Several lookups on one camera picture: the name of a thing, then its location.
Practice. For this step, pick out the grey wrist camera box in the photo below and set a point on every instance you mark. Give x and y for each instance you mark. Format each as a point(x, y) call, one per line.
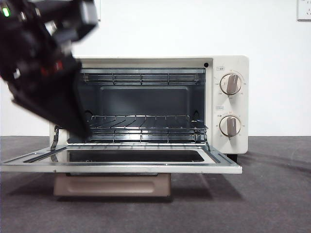
point(88, 12)

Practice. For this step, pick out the cream oven knob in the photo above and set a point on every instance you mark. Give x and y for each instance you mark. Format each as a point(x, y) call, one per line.
point(229, 126)
point(230, 84)

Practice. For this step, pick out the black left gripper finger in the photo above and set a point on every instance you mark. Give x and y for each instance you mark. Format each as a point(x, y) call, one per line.
point(58, 102)

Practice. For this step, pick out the cream Toshiba toaster oven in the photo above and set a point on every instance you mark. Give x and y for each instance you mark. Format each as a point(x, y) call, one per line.
point(230, 63)

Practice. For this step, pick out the white wall socket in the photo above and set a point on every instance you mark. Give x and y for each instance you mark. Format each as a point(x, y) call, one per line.
point(305, 11)

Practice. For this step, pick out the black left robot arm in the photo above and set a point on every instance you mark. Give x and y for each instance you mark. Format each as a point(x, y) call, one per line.
point(24, 41)

